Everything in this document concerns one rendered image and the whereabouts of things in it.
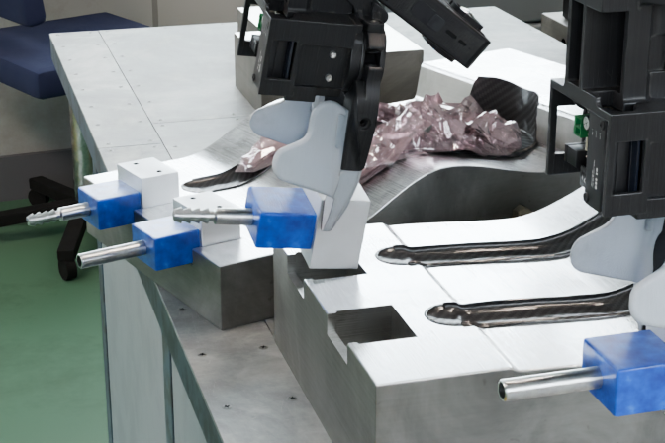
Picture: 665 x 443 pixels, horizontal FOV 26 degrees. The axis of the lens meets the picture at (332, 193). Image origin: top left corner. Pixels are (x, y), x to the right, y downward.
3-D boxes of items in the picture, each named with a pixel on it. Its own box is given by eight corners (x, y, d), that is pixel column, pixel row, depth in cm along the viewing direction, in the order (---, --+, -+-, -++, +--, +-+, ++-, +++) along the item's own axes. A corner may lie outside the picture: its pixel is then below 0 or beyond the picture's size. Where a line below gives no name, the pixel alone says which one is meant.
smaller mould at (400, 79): (261, 118, 169) (260, 60, 167) (235, 86, 183) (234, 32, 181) (423, 105, 174) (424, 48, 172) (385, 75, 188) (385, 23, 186)
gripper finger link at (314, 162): (258, 226, 97) (272, 92, 95) (341, 230, 99) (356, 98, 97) (269, 239, 94) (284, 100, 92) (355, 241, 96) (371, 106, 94)
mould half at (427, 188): (221, 331, 113) (218, 200, 110) (86, 232, 134) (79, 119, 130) (676, 212, 139) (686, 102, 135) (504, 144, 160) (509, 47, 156)
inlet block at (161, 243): (94, 304, 111) (90, 238, 110) (68, 283, 115) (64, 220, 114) (241, 269, 118) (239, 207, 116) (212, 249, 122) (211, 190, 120)
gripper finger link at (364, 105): (324, 159, 98) (337, 33, 96) (348, 161, 98) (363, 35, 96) (344, 174, 93) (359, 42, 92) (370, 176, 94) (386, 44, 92)
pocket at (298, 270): (305, 329, 101) (305, 280, 100) (286, 300, 106) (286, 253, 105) (366, 321, 102) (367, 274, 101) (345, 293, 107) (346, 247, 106)
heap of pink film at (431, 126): (323, 221, 120) (323, 131, 117) (220, 164, 134) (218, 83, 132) (558, 167, 133) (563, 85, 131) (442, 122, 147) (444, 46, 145)
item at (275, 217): (174, 267, 97) (183, 196, 95) (162, 232, 102) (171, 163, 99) (357, 269, 101) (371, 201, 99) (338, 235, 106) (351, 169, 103)
